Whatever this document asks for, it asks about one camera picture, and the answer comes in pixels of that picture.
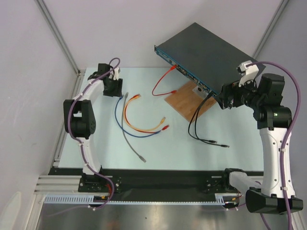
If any white slotted cable duct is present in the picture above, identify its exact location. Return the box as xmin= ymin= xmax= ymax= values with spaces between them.
xmin=45 ymin=193 xmax=237 ymax=205

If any orange ethernet cable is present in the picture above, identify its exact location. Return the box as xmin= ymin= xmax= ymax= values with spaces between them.
xmin=123 ymin=93 xmax=170 ymax=133

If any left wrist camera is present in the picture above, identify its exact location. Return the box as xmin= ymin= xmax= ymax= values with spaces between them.
xmin=109 ymin=67 xmax=120 ymax=81

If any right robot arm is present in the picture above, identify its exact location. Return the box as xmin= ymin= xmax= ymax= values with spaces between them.
xmin=216 ymin=73 xmax=303 ymax=214

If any grey ethernet cable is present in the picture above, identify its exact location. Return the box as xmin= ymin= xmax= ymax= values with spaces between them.
xmin=122 ymin=92 xmax=147 ymax=163

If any red ethernet cable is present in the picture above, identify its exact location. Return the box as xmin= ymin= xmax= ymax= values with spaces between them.
xmin=152 ymin=65 xmax=178 ymax=97

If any wooden base board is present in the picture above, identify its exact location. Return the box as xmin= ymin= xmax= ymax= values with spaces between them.
xmin=165 ymin=81 xmax=204 ymax=121

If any black ethernet cable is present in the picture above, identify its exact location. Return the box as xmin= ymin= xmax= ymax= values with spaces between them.
xmin=195 ymin=92 xmax=230 ymax=148
xmin=188 ymin=92 xmax=219 ymax=145

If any yellow ethernet cable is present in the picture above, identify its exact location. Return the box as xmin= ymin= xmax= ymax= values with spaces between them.
xmin=125 ymin=94 xmax=166 ymax=131

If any black network switch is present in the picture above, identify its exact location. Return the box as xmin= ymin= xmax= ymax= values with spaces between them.
xmin=154 ymin=23 xmax=255 ymax=96

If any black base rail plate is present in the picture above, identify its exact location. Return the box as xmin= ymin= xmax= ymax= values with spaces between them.
xmin=49 ymin=168 xmax=246 ymax=200

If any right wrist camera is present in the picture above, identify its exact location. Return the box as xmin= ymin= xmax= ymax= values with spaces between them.
xmin=237 ymin=61 xmax=259 ymax=87

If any metal switch mount bracket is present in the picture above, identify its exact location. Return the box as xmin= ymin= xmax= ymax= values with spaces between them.
xmin=192 ymin=86 xmax=208 ymax=99

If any blue ethernet cable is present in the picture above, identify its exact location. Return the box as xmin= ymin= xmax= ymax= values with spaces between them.
xmin=114 ymin=95 xmax=161 ymax=138

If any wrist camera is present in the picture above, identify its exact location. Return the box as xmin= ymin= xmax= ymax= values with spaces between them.
xmin=237 ymin=61 xmax=259 ymax=87
xmin=109 ymin=67 xmax=120 ymax=81

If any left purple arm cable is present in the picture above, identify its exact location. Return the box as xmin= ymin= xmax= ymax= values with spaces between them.
xmin=45 ymin=57 xmax=121 ymax=218

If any aluminium frame profile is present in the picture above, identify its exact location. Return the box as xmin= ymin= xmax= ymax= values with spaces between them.
xmin=33 ymin=69 xmax=87 ymax=195

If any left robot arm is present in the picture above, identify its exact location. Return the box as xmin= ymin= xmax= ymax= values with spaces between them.
xmin=63 ymin=63 xmax=123 ymax=192

